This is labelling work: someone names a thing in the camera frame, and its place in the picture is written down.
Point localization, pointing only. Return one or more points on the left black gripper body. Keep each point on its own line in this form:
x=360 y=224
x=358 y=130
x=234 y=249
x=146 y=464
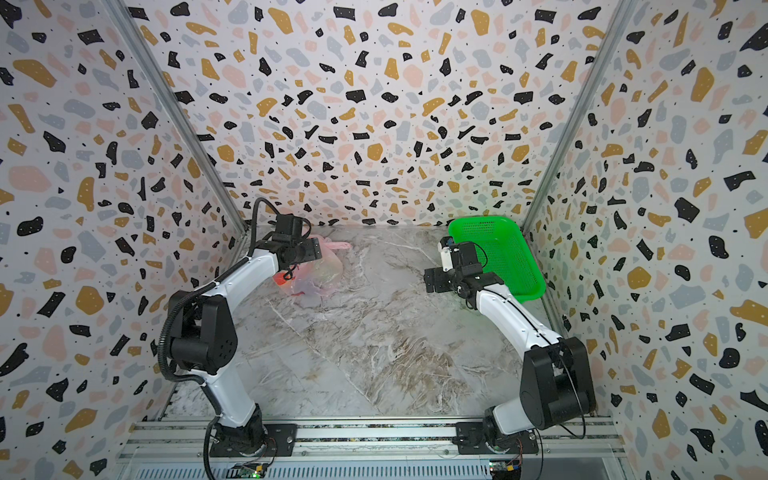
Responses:
x=302 y=251

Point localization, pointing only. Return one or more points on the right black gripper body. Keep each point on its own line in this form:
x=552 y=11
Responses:
x=441 y=279

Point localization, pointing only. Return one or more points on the pink plastic bag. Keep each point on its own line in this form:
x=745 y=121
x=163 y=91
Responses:
x=318 y=277

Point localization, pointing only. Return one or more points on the green plastic basket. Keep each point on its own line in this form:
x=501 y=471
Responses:
x=509 y=255

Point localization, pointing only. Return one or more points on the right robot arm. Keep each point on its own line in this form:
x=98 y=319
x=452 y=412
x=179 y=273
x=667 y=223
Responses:
x=556 y=383

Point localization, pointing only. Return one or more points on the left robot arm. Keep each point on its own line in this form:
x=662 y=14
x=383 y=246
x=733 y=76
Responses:
x=198 y=340

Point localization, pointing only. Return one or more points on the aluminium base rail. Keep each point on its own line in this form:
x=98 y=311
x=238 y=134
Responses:
x=375 y=448

